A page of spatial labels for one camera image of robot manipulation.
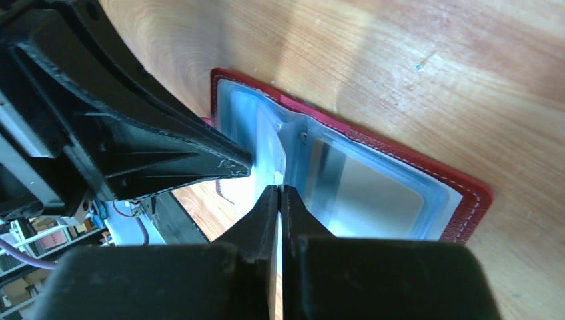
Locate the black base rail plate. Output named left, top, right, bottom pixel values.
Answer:
left=141, top=192, right=209, bottom=245

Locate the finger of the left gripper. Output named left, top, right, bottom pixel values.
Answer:
left=1, top=9, right=251, bottom=200
left=57, top=0, right=217, bottom=133

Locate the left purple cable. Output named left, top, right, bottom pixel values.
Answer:
left=0, top=238, right=58, bottom=271

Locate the red leather card holder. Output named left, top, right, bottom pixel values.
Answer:
left=211, top=68, right=493, bottom=244

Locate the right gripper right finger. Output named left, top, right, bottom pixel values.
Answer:
left=281, top=185, right=501, bottom=319

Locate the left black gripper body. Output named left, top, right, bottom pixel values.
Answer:
left=1, top=45, right=115, bottom=220

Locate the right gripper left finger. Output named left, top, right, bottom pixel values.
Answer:
left=33, top=185, right=279, bottom=319

